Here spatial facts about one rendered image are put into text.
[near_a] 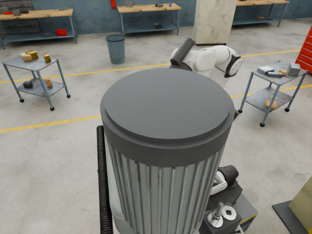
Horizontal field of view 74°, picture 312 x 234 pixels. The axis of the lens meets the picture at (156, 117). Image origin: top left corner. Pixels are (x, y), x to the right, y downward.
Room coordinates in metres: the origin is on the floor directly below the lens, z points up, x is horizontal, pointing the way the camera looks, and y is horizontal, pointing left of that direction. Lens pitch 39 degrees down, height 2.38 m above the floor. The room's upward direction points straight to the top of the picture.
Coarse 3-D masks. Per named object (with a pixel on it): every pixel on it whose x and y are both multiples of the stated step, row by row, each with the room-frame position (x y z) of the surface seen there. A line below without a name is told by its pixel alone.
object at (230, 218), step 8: (216, 208) 0.65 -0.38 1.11; (224, 208) 0.64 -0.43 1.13; (232, 208) 0.64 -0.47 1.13; (208, 216) 0.59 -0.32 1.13; (224, 216) 0.59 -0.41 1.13; (232, 216) 0.59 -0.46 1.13; (240, 216) 0.60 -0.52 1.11; (208, 224) 0.55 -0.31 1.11; (216, 224) 0.55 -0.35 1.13; (224, 224) 0.55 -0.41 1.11; (232, 224) 0.56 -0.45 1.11; (200, 232) 0.57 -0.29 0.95; (208, 232) 0.52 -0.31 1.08; (216, 232) 0.51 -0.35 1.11; (224, 232) 0.54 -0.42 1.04; (232, 232) 0.57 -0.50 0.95
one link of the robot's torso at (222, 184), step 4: (220, 172) 1.19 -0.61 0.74; (216, 176) 1.17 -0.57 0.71; (220, 176) 1.14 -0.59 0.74; (216, 180) 1.16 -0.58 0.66; (220, 180) 1.12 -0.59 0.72; (224, 180) 1.11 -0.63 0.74; (220, 184) 1.06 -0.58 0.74; (224, 184) 1.07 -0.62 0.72; (212, 188) 1.02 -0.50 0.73; (216, 188) 1.03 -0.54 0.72; (220, 188) 1.05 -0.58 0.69; (224, 188) 1.07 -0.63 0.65; (212, 192) 1.01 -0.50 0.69; (216, 192) 1.03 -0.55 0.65
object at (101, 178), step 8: (104, 144) 0.55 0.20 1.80; (104, 152) 0.51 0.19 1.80; (104, 160) 0.47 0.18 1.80; (104, 168) 0.44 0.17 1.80; (104, 176) 0.40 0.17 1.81; (104, 184) 0.37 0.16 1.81; (104, 192) 0.35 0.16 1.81; (104, 200) 0.32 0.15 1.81; (104, 208) 0.29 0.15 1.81; (104, 216) 0.27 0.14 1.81; (104, 224) 0.25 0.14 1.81; (112, 224) 0.26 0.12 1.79; (104, 232) 0.23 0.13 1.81; (112, 232) 0.23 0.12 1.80
